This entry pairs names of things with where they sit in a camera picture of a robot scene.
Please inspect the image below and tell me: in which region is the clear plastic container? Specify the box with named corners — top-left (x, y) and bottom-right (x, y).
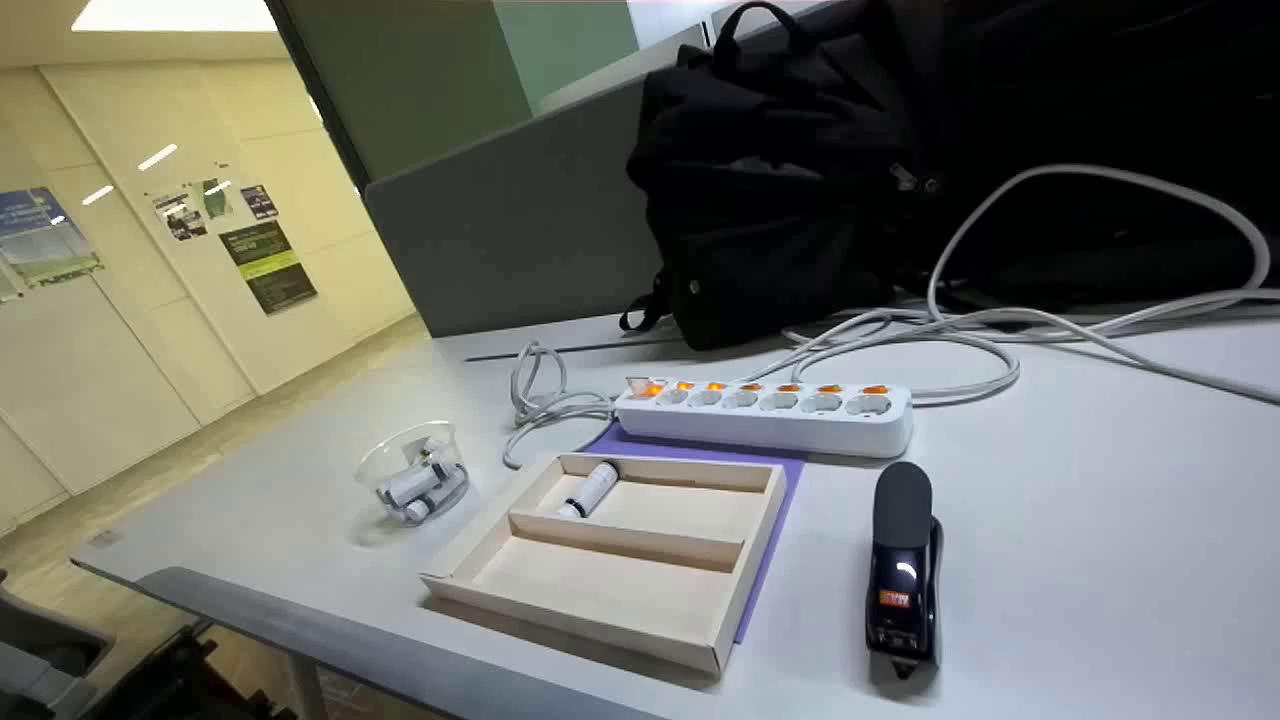
top-left (355, 419), bottom-right (467, 525)

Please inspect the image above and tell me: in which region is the white power strip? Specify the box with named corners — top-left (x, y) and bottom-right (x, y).
top-left (618, 374), bottom-right (911, 458)

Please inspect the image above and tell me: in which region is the purple mat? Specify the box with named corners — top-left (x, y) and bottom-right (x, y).
top-left (582, 423), bottom-right (804, 642)

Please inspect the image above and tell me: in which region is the small white cylinder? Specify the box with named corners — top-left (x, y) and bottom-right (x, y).
top-left (563, 462), bottom-right (622, 519)

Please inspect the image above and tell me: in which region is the grey partition panel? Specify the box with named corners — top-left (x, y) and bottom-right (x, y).
top-left (364, 24), bottom-right (710, 335)

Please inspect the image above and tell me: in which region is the wooden two-compartment tray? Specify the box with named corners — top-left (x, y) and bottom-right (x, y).
top-left (424, 454), bottom-right (785, 677)

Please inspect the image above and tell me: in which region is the black backpack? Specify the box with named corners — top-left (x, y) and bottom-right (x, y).
top-left (622, 0), bottom-right (923, 346)

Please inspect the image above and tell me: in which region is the black stapler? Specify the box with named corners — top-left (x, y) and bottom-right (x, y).
top-left (865, 458), bottom-right (946, 679)

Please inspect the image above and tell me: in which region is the white power cable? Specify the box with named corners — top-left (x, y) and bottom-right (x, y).
top-left (500, 160), bottom-right (1277, 470)

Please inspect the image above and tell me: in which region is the green black wall poster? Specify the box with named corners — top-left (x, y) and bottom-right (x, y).
top-left (219, 218), bottom-right (316, 315)

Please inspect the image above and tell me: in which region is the blue wall poster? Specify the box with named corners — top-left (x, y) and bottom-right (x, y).
top-left (0, 186), bottom-right (100, 288)

